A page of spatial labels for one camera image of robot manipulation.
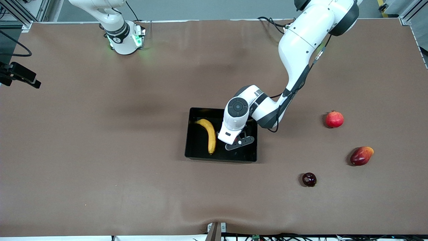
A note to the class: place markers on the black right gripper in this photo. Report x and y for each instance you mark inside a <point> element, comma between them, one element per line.
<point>16,74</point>

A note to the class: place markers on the black plastic tray box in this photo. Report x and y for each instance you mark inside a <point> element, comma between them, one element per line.
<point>200,147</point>

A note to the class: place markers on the yellow banana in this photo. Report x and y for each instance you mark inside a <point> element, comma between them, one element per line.
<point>211,137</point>

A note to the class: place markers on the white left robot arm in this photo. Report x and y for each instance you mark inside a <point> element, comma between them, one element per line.
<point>301,43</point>

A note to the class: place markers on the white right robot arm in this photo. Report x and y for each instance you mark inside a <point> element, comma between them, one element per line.
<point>122,43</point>

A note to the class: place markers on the brown table cover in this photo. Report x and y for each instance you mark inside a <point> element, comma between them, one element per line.
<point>133,184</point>

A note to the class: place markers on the dark purple mangosteen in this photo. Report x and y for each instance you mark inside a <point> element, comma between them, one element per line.
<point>309,179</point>

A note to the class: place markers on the red pomegranate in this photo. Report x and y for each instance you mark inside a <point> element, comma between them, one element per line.
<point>334,119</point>

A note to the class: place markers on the red orange mango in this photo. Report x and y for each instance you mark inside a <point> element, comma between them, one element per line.
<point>361,156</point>

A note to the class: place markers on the grey table edge bracket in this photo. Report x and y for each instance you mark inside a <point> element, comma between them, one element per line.
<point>214,234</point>

